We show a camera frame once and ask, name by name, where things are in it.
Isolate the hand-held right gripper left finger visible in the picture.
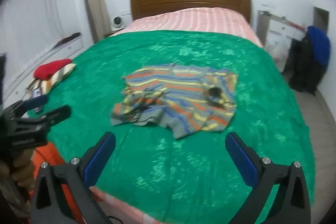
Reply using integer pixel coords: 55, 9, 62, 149
30, 132, 116, 224

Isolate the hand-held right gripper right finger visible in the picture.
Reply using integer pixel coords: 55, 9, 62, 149
225, 132, 312, 224

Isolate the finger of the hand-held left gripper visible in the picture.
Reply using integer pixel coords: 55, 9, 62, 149
18, 94, 48, 110
34, 105, 72, 126

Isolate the striped knit sweater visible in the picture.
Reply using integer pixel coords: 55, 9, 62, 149
110, 63, 239, 140

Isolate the person's left hand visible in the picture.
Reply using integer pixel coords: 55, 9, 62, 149
10, 149, 35, 186

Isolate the striped folded cloth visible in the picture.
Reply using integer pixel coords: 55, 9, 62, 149
28, 63, 77, 94

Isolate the red folded cloth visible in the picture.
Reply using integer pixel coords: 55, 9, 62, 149
34, 59, 73, 81

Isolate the green blanket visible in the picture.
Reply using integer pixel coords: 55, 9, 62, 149
28, 30, 315, 222

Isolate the small white fan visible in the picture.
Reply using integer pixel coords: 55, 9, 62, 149
110, 15, 126, 30

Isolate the black jacket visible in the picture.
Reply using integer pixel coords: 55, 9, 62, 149
288, 30, 326, 96

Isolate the white plastic bag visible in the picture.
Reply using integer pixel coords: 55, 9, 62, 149
265, 37, 290, 60

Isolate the white dresser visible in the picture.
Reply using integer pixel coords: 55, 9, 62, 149
257, 10, 307, 72

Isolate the blue cloth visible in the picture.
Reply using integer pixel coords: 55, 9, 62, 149
307, 26, 331, 67

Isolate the pink striped bed sheet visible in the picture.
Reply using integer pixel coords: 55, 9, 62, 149
110, 7, 264, 47

